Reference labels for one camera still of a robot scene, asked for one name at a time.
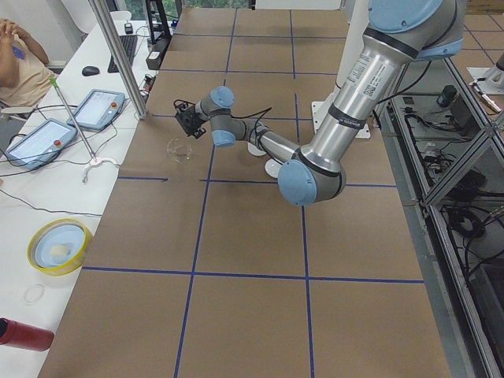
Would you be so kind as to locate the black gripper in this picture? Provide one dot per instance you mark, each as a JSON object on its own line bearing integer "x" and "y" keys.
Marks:
{"x": 190, "y": 120}

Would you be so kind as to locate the clear glass funnel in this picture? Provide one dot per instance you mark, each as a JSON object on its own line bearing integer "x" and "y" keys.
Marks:
{"x": 179, "y": 150}

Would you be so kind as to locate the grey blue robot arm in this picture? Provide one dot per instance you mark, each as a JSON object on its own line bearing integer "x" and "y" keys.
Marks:
{"x": 397, "y": 33}

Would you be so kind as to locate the teach pendant tablet far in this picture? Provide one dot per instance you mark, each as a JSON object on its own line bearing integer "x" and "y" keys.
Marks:
{"x": 98, "y": 109}

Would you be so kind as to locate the teach pendant tablet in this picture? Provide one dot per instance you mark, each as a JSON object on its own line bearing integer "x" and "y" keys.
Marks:
{"x": 42, "y": 145}
{"x": 98, "y": 109}

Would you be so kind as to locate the black computer mouse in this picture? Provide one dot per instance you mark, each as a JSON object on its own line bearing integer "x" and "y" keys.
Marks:
{"x": 90, "y": 71}

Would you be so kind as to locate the metal rod green tip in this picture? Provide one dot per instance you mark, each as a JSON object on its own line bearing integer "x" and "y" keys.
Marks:
{"x": 71, "y": 115}

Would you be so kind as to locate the teach pendant tablet near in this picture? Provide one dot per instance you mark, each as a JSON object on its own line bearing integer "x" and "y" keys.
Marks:
{"x": 42, "y": 145}

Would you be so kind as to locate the seated person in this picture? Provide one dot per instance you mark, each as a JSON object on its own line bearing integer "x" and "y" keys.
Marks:
{"x": 25, "y": 76}

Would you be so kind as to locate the red cylinder bottle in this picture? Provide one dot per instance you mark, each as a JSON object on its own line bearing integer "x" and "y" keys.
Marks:
{"x": 25, "y": 336}

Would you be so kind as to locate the white claw bracket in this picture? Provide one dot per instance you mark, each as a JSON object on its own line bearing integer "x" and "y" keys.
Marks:
{"x": 96, "y": 162}

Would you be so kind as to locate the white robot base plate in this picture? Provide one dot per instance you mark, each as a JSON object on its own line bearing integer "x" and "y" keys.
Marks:
{"x": 319, "y": 114}

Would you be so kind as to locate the aluminium frame post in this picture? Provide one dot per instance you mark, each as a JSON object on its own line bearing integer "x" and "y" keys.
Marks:
{"x": 116, "y": 49}

